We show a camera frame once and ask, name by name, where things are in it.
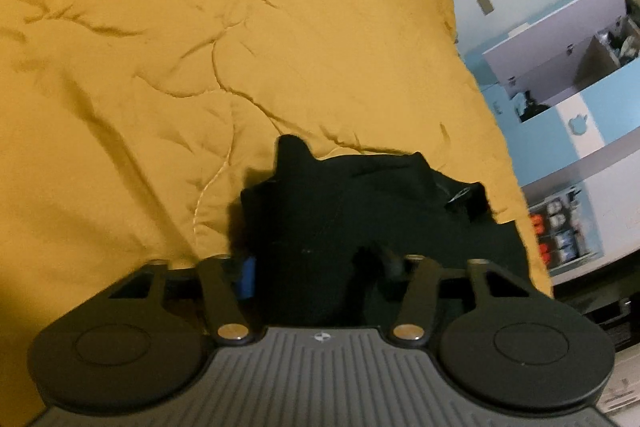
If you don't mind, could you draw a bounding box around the yellow quilted bed blanket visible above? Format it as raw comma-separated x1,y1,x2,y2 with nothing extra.
0,0,555,427

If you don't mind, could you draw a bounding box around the clear organizer with small items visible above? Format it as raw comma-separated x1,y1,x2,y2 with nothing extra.
526,187,597,279

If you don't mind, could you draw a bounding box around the white and blue wardrobe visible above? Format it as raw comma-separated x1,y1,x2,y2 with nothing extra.
460,0,640,280

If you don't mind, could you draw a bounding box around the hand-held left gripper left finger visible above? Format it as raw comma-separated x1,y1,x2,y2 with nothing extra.
106,253,258,344

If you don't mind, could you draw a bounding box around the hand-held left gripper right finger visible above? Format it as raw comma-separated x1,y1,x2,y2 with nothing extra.
381,249,532,342

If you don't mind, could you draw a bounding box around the black long-sleeve sweater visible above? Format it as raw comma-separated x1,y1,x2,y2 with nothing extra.
239,134,532,329

